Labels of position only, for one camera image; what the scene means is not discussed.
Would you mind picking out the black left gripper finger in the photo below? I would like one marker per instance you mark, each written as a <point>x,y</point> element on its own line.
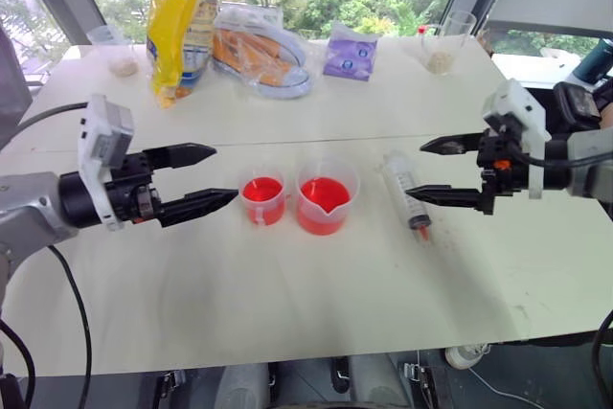
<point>182,154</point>
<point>196,203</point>

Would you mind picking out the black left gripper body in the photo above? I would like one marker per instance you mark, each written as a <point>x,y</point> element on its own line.
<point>135,186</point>

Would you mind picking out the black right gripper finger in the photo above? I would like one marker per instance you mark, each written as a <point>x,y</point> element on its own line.
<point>452,144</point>
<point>443,196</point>

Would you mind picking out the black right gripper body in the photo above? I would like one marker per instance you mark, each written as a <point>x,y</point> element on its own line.
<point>498,165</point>

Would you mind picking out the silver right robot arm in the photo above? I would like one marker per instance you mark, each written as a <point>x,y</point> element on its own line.
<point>582,160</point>

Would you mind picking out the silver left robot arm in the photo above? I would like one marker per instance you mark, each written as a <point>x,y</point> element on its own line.
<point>29,210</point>

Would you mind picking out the clear plastic syringe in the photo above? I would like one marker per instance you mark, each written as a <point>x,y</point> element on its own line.
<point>407,193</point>

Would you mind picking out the small beaker red liquid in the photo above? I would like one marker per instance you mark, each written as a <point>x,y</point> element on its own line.
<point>263,198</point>

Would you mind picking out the tall clear cup with grains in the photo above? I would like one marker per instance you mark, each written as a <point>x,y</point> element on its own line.
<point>447,42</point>

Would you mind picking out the large beaker red liquid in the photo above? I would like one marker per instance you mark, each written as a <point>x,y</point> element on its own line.
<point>325,198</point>

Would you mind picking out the yellow snack bag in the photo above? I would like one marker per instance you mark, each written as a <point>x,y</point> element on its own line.
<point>179,26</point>

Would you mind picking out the clear bag with orange items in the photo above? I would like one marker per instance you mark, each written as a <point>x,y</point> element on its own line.
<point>261,52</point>

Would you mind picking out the purple white packet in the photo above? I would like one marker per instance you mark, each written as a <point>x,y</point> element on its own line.
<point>349,57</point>

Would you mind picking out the white shoe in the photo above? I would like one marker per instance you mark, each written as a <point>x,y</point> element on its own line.
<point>464,354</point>

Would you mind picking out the grey rounded robot leg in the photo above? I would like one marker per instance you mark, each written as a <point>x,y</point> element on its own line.
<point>242,387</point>
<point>378,382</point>

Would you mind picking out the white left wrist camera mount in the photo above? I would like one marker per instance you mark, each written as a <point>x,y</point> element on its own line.
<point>103,133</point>

